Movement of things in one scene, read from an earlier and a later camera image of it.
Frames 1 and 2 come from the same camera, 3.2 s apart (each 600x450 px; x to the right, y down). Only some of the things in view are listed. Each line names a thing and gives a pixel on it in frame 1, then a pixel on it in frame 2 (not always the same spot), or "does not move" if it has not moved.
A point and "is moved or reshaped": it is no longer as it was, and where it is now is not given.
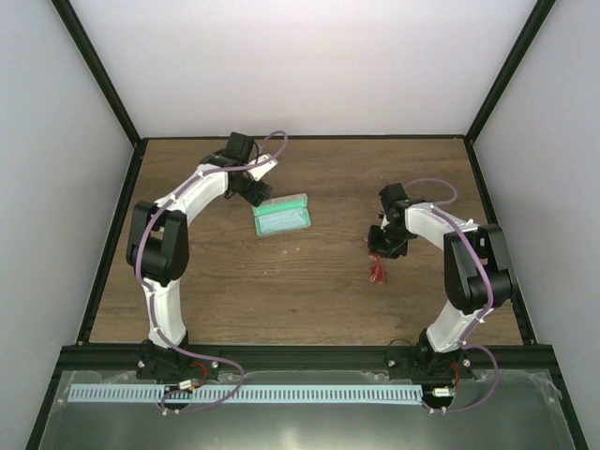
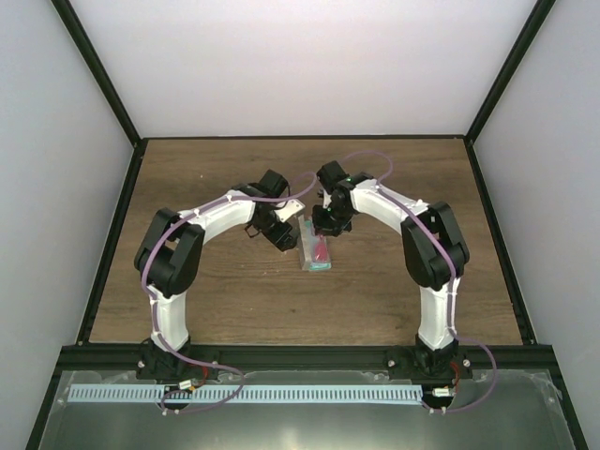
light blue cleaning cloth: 281,221 is moved or reshaped
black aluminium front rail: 539,357 does not move
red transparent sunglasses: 377,272 → 321,249
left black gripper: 259,194 → 276,237
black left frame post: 83,44 does not move
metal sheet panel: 506,410 does not move
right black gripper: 378,248 → 322,228
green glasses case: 283,214 is moved or reshaped
